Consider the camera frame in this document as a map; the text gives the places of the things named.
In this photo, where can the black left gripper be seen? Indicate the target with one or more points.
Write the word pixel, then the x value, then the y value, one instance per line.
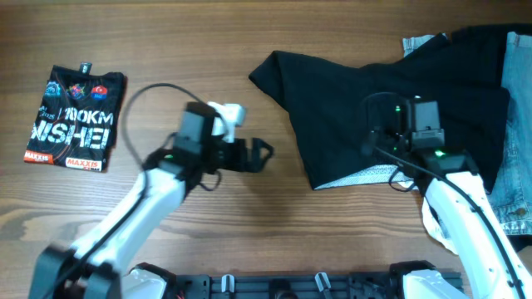
pixel 233 163

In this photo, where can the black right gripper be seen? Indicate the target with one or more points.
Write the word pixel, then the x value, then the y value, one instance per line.
pixel 383 134

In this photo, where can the black t-shirt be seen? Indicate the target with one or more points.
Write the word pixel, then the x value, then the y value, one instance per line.
pixel 332 107

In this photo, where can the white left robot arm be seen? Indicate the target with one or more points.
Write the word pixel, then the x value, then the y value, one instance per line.
pixel 96 265

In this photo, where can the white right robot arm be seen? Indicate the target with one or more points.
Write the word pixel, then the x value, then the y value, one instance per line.
pixel 451 183

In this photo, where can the white garment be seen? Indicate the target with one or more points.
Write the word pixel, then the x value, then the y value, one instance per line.
pixel 435 228

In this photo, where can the light blue denim jeans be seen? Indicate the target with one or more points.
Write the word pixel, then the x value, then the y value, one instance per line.
pixel 513 137

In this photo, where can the folded black printed jersey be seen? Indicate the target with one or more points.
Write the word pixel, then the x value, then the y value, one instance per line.
pixel 76 125

